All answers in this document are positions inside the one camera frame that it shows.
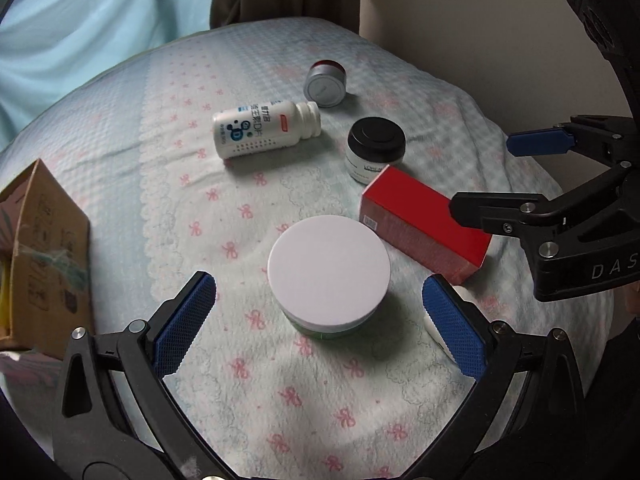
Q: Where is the red rectangular box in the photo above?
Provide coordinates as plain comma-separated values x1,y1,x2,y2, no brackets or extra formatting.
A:
359,165,491,285

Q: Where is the black-lidded white cream jar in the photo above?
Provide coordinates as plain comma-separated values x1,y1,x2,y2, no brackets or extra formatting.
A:
345,116,407,184

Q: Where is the white-lidded round green jar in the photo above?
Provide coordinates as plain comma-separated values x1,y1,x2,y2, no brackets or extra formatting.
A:
267,214,390,338

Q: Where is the white vitamin bottle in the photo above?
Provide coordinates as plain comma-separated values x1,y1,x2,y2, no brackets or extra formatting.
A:
213,101,321,159

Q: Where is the small white earbuds case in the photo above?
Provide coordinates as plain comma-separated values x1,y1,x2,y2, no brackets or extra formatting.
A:
422,280,475,361

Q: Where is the brown cardboard box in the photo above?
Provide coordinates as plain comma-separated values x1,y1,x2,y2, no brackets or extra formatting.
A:
1,159,93,359

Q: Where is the light blue bed cover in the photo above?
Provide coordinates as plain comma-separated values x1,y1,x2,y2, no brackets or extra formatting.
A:
0,15,616,480

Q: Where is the small silver red jar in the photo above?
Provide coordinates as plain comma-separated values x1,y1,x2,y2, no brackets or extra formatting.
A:
303,60,346,107

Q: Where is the light blue sheer curtain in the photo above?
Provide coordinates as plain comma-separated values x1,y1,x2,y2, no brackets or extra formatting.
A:
1,0,212,145

